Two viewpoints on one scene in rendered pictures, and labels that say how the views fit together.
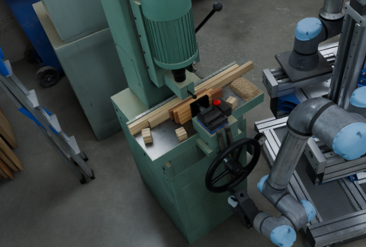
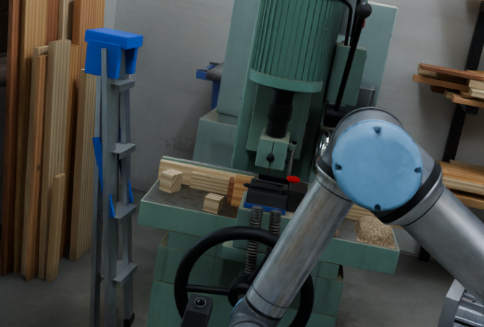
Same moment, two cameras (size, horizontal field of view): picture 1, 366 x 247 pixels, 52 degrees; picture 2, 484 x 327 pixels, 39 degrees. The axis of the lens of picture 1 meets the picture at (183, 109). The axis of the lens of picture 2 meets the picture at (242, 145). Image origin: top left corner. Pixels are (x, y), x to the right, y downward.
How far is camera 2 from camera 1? 105 cm
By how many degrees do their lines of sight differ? 41
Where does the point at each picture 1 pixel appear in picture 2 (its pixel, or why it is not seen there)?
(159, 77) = (254, 130)
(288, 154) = (296, 218)
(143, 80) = (239, 140)
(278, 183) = (256, 288)
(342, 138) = (349, 132)
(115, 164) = not seen: outside the picture
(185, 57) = (284, 71)
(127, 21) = not seen: hidden behind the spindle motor
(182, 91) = (261, 146)
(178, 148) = (192, 218)
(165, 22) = not seen: outside the picture
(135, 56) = (247, 88)
